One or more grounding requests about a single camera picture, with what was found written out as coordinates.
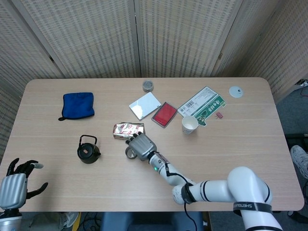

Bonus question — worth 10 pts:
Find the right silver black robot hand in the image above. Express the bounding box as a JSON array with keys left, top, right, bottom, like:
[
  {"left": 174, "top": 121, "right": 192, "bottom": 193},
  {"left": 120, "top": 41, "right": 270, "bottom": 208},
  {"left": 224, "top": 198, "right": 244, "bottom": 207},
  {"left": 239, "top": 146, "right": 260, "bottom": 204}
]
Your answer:
[{"left": 125, "top": 131, "right": 156, "bottom": 162}]

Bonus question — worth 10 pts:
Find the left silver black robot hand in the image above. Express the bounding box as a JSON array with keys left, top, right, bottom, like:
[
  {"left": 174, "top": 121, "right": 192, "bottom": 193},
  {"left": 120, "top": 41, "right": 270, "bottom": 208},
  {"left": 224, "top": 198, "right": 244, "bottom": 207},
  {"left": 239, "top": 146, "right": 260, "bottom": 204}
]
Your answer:
[{"left": 0, "top": 158, "right": 49, "bottom": 210}]

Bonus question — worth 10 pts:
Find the small round metal tin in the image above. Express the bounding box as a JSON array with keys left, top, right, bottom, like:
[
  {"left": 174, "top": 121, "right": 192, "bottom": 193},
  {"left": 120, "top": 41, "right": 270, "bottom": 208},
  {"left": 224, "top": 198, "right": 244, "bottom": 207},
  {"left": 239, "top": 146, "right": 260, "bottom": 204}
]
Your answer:
[{"left": 125, "top": 147, "right": 140, "bottom": 161}]

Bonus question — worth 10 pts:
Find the black teapot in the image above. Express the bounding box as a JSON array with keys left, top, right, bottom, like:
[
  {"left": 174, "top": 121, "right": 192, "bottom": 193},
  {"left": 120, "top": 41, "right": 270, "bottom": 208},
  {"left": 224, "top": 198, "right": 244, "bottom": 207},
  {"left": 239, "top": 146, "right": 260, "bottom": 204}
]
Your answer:
[{"left": 77, "top": 134, "right": 102, "bottom": 165}]

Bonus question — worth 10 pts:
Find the red patterned foil packet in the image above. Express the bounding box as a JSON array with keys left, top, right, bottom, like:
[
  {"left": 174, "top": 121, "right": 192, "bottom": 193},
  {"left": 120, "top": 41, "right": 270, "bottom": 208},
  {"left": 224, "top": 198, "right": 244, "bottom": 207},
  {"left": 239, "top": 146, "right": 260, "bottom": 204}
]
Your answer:
[{"left": 111, "top": 122, "right": 146, "bottom": 141}]

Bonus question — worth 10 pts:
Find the red ink pad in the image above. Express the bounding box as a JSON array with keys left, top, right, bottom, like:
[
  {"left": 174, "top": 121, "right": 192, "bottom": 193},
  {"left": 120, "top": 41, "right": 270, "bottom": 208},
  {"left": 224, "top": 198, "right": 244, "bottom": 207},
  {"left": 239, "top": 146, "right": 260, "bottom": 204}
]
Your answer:
[{"left": 151, "top": 102, "right": 178, "bottom": 128}]

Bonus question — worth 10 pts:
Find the white flat plastic case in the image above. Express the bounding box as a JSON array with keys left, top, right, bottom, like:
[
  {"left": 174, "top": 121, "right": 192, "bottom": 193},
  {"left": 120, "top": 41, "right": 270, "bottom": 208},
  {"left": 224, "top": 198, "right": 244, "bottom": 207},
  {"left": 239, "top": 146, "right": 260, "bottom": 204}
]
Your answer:
[{"left": 128, "top": 91, "right": 162, "bottom": 121}]

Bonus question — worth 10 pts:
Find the white paper cup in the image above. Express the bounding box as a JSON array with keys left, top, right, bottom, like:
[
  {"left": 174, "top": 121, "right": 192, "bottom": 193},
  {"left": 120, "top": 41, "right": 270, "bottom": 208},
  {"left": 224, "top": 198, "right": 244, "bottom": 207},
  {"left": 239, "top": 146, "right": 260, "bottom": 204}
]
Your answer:
[{"left": 181, "top": 115, "right": 199, "bottom": 135}]

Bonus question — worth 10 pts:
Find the small clear round jar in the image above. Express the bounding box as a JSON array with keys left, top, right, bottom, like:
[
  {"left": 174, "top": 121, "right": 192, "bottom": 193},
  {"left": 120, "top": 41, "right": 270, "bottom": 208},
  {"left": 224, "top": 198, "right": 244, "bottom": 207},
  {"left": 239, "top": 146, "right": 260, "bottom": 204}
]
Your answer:
[{"left": 142, "top": 80, "right": 155, "bottom": 93}]

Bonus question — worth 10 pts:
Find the grey sneaker under table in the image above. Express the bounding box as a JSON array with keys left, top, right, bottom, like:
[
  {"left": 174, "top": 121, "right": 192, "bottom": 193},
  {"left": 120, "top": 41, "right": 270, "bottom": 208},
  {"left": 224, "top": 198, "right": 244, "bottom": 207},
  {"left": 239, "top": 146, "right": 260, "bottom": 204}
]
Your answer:
[{"left": 57, "top": 211, "right": 80, "bottom": 228}]

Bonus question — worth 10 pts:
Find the green white flattened carton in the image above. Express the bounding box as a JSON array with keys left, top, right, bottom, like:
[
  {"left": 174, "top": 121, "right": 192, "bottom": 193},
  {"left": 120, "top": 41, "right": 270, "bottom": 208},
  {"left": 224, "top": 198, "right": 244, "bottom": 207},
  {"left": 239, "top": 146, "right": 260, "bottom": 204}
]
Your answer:
[{"left": 177, "top": 86, "right": 228, "bottom": 128}]

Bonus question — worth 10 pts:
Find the blue seat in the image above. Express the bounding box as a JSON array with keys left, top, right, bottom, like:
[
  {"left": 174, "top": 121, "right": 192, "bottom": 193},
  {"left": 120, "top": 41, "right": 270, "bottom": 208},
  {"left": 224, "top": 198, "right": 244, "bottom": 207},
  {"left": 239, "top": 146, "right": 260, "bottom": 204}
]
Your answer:
[{"left": 100, "top": 211, "right": 205, "bottom": 231}]

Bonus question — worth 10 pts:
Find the blue cloth pouch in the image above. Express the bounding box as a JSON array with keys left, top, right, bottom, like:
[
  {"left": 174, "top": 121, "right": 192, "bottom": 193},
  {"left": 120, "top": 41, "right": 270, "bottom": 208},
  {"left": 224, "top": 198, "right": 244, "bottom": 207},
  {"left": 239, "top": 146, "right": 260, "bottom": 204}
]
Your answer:
[{"left": 58, "top": 91, "right": 95, "bottom": 121}]

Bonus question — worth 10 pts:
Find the white round disc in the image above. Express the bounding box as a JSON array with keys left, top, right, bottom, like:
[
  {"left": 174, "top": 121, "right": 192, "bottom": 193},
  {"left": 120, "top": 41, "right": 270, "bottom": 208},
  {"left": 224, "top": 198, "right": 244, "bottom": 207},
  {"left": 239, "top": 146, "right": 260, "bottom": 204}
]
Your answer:
[{"left": 229, "top": 86, "right": 244, "bottom": 98}]

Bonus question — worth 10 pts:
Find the woven folding screen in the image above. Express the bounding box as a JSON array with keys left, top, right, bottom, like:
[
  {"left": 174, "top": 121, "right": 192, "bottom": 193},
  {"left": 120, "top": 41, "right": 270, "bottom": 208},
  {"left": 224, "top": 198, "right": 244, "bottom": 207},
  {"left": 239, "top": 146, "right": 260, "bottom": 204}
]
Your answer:
[{"left": 0, "top": 0, "right": 308, "bottom": 167}]

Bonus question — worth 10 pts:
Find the white sneaker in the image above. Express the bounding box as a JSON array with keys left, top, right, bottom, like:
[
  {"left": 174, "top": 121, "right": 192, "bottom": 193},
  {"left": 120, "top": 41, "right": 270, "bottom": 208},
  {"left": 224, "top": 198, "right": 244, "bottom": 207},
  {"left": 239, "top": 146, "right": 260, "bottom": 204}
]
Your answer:
[{"left": 290, "top": 144, "right": 308, "bottom": 180}]

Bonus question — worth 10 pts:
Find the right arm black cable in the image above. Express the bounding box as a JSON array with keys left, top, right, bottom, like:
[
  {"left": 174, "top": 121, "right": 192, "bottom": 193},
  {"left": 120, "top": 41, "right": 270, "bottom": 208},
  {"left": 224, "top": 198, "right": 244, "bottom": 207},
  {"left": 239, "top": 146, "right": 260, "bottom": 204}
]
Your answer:
[{"left": 165, "top": 162, "right": 200, "bottom": 231}]

